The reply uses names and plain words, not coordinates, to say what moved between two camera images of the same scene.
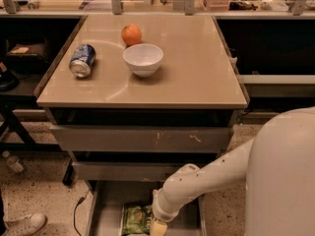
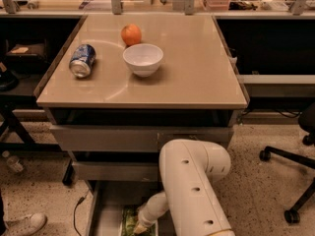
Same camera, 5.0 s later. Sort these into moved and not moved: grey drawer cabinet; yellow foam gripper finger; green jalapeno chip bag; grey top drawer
Moved: yellow foam gripper finger
Not moved: green jalapeno chip bag; grey top drawer; grey drawer cabinet
